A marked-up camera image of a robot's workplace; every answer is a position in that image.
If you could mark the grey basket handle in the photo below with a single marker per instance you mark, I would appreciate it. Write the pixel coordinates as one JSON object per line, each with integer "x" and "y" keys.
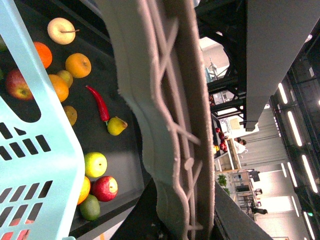
{"x": 161, "y": 76}

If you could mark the teal plastic shopping basket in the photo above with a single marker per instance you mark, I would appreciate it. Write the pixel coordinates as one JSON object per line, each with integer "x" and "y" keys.
{"x": 41, "y": 162}

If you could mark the yellow pear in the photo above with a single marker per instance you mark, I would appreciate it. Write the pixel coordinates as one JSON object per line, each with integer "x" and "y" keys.
{"x": 116, "y": 126}

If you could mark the red chili pepper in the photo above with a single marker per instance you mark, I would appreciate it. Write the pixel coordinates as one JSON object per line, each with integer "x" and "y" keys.
{"x": 102, "y": 107}

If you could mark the green apple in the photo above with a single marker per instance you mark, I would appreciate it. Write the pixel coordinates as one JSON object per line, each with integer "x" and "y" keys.
{"x": 95, "y": 164}

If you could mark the red apple front right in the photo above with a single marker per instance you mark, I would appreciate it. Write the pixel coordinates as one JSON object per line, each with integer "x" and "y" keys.
{"x": 105, "y": 189}

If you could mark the red apple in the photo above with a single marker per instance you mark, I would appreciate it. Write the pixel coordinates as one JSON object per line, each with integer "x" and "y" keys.
{"x": 105, "y": 189}
{"x": 17, "y": 87}

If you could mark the brown kiwi lower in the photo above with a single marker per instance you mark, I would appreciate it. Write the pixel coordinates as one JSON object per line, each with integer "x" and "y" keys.
{"x": 71, "y": 114}

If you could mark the brown kiwi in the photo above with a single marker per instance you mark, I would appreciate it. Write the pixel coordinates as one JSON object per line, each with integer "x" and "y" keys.
{"x": 71, "y": 114}
{"x": 66, "y": 76}

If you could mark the golden round pear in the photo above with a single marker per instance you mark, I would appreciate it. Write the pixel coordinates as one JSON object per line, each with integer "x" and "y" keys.
{"x": 78, "y": 65}

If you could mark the orange with navel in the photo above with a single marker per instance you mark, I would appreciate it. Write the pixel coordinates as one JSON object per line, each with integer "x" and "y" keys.
{"x": 85, "y": 190}

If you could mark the brown kiwi upper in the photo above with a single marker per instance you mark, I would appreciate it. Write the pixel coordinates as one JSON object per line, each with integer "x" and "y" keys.
{"x": 66, "y": 76}

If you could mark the yellow orange fruit middle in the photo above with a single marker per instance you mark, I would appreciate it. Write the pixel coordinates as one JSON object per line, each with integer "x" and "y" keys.
{"x": 60, "y": 87}

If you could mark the green mango front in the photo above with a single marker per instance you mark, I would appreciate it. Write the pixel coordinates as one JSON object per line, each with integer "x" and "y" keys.
{"x": 90, "y": 208}

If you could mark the black fruit display tray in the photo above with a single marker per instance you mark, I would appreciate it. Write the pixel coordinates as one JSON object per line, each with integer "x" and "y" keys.
{"x": 121, "y": 151}

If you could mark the small orange tangerine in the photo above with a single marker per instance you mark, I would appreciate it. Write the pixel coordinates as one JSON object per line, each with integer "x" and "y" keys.
{"x": 44, "y": 53}

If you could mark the white pear with stem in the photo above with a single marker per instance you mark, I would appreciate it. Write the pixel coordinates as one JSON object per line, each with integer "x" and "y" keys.
{"x": 61, "y": 31}

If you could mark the red apple middle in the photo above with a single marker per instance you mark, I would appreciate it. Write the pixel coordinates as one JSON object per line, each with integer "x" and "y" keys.
{"x": 17, "y": 87}

